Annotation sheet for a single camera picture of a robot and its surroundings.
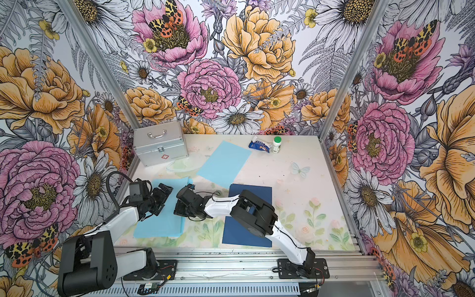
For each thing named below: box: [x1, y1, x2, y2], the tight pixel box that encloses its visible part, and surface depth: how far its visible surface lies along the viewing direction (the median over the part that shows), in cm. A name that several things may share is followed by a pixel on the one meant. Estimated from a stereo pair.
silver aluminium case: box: [132, 121, 190, 168], surface depth 104 cm
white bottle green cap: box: [272, 136, 283, 154], surface depth 111 cm
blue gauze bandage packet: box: [248, 135, 271, 154], surface depth 118 cm
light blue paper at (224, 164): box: [196, 140, 253, 190], surface depth 114 cm
